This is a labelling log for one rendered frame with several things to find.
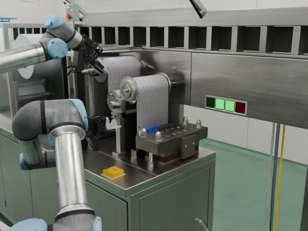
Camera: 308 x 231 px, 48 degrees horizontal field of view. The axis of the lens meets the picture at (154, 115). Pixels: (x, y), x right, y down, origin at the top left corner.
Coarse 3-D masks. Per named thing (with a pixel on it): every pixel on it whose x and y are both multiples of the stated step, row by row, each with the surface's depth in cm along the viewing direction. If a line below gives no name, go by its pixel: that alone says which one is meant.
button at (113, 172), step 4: (108, 168) 162; (112, 168) 162; (116, 168) 162; (104, 172) 160; (108, 172) 158; (112, 172) 157; (116, 172) 158; (120, 172) 159; (108, 176) 158; (112, 176) 156; (116, 176) 158
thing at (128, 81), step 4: (124, 80) 178; (128, 80) 177; (120, 84) 181; (128, 84) 177; (132, 84) 175; (120, 88) 182; (132, 88) 175; (120, 92) 183; (132, 92) 175; (132, 96) 176; (128, 100) 179
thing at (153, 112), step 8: (160, 96) 189; (144, 104) 181; (152, 104) 185; (160, 104) 190; (144, 112) 182; (152, 112) 186; (160, 112) 191; (144, 120) 183; (152, 120) 187; (160, 120) 192
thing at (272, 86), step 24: (144, 72) 215; (168, 72) 201; (192, 72) 188; (216, 72) 177; (240, 72) 167; (264, 72) 158; (288, 72) 150; (168, 96) 204; (192, 96) 191; (216, 96) 179; (240, 96) 169; (264, 96) 160; (288, 96) 152; (264, 120) 162; (288, 120) 154
